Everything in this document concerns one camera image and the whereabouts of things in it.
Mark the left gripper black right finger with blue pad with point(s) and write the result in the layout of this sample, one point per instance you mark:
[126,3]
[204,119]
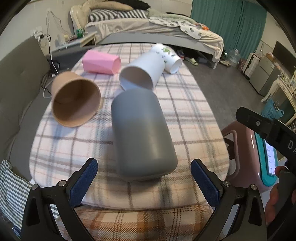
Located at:
[249,221]

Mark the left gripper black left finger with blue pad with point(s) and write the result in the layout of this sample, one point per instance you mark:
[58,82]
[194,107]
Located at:
[38,221]

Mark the grey plastic cup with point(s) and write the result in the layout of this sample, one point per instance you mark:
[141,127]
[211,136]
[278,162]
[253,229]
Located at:
[142,141]

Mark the white cup green print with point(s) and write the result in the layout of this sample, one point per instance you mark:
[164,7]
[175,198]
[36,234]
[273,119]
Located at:
[171,59]

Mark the brown paper cup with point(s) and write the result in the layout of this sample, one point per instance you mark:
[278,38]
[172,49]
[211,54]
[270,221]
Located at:
[75,99]

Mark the plain white cup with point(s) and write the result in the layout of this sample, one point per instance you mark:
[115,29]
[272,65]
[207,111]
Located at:
[143,72]

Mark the pink faceted cup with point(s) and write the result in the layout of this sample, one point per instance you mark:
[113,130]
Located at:
[100,62]

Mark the person's hand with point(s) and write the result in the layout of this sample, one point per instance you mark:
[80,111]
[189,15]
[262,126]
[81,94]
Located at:
[270,206]

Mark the teal phone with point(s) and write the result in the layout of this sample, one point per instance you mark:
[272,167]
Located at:
[268,161]

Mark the blue laundry basket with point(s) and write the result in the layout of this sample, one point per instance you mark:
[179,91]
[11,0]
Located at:
[271,110]

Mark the green checked cloth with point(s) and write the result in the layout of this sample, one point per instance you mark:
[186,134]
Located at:
[14,194]

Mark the pink plastic stool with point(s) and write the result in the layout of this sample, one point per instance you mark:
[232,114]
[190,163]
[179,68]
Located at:
[244,167]

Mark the grey mini fridge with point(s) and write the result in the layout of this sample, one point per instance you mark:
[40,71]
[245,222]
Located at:
[265,73]

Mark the orange plaid cloth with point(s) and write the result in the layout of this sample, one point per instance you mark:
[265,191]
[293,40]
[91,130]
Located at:
[168,224]

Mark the pink plaid tablecloth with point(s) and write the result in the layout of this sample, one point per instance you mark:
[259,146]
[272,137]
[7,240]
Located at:
[58,151]

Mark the black television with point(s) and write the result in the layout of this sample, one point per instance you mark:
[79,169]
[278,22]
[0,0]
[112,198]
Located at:
[285,57]

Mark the water jug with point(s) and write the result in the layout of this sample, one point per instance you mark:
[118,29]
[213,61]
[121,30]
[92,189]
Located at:
[234,57]

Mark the green slipper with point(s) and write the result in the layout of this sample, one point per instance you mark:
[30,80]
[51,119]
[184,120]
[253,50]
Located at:
[192,61]

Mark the teal curtain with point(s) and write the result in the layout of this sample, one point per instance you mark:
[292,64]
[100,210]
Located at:
[239,23]

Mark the grey sofa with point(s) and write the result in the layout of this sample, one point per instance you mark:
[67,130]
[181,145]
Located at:
[23,72]

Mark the bed with beige bedding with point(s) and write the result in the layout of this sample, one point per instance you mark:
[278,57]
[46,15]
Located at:
[168,29]

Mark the white bedside table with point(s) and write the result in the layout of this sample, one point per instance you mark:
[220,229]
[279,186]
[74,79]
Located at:
[89,38]

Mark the green soda can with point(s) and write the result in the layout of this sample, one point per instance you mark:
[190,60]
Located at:
[79,33]

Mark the checked pillow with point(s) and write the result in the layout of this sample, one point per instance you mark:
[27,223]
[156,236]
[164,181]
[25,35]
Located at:
[107,14]

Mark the tan pillow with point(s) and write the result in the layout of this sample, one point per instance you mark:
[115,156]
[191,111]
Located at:
[111,5]

